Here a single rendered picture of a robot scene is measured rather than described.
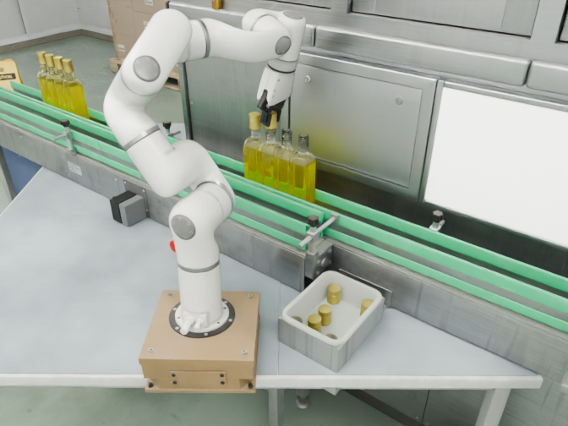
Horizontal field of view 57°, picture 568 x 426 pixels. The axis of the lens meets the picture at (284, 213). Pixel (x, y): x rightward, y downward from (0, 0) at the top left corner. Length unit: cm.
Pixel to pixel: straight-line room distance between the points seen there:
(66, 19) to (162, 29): 675
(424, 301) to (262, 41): 74
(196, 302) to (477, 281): 65
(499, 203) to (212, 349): 77
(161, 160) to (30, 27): 656
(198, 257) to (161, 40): 44
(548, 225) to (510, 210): 9
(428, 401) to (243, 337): 91
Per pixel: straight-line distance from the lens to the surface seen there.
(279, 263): 145
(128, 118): 110
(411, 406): 200
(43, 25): 767
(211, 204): 110
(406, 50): 135
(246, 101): 174
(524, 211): 137
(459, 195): 140
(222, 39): 121
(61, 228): 187
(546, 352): 134
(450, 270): 132
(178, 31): 110
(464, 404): 187
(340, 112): 148
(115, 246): 172
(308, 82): 151
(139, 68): 105
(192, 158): 112
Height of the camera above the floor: 171
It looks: 32 degrees down
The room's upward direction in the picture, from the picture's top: straight up
